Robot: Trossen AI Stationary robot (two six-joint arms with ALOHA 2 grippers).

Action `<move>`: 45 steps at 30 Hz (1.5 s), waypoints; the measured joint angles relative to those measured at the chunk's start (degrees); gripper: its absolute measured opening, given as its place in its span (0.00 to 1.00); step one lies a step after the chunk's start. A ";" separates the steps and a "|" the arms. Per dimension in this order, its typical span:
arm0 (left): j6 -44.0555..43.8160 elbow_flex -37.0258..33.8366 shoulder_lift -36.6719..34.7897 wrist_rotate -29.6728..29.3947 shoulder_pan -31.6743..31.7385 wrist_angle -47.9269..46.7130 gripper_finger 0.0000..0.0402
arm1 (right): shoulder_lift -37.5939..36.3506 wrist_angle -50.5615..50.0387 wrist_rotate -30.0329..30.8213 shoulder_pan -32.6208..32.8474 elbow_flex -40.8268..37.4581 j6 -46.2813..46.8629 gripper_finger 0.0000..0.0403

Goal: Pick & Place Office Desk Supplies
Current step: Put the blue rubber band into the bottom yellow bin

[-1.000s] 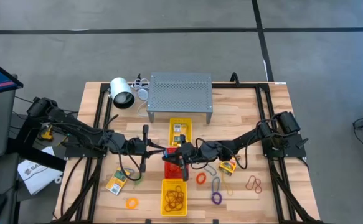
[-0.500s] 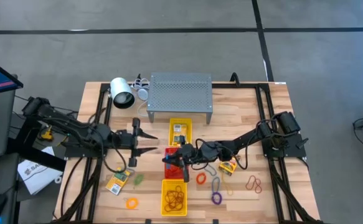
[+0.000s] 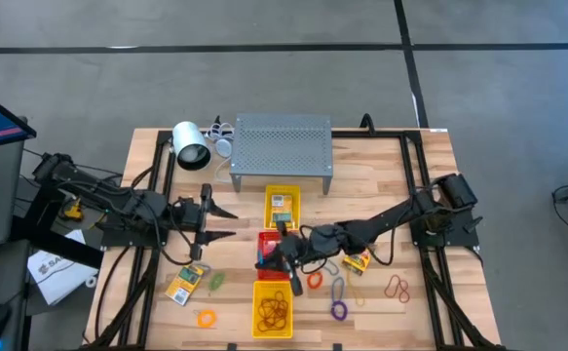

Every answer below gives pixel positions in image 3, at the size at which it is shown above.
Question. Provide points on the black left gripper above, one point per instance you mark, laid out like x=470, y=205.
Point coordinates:
x=188, y=214

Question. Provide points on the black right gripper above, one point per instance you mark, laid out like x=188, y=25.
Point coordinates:
x=298, y=248

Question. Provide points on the blue rubber band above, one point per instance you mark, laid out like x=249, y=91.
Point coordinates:
x=332, y=290
x=260, y=256
x=336, y=270

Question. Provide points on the yellow green card package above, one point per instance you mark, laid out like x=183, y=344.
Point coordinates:
x=282, y=217
x=183, y=287

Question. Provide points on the yellow package white label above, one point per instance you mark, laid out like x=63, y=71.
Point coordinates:
x=277, y=200

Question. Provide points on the red rubber band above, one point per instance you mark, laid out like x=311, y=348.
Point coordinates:
x=271, y=324
x=263, y=317
x=406, y=292
x=264, y=304
x=278, y=297
x=281, y=314
x=387, y=291

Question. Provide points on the green rubber band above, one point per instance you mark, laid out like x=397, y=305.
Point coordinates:
x=216, y=281

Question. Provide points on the yellow green crayon box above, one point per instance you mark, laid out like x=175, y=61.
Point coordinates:
x=356, y=264

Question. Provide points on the yellow rubber band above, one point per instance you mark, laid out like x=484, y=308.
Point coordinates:
x=361, y=302

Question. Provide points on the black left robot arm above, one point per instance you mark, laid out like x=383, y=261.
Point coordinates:
x=118, y=202

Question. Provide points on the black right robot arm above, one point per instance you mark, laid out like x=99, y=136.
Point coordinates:
x=386, y=219

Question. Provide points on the red plastic basket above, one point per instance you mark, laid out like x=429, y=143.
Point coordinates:
x=264, y=239

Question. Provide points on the yellow plastic basket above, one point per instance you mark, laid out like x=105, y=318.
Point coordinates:
x=295, y=209
x=255, y=336

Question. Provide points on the red orange coil wristband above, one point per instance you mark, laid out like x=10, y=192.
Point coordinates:
x=314, y=272

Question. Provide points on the grey rubber band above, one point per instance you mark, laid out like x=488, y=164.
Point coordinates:
x=199, y=268

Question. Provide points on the white round puck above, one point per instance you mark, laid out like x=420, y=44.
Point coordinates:
x=223, y=147

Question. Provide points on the purple coil wristband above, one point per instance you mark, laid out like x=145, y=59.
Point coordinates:
x=332, y=310

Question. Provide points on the grey perforated metal shelf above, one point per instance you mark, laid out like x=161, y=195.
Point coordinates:
x=283, y=146

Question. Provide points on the black table edge clamp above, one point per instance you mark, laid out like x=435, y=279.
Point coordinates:
x=232, y=347
x=367, y=123
x=337, y=347
x=217, y=121

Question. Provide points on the yellow black tool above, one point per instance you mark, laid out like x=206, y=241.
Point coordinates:
x=74, y=212

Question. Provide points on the white printed paper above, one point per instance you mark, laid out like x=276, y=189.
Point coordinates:
x=59, y=283

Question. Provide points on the black stand base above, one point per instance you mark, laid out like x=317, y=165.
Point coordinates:
x=45, y=239

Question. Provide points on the white sticker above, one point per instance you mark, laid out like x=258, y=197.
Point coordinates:
x=438, y=130

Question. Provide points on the black aluminium table frame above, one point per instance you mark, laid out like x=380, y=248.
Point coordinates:
x=361, y=133

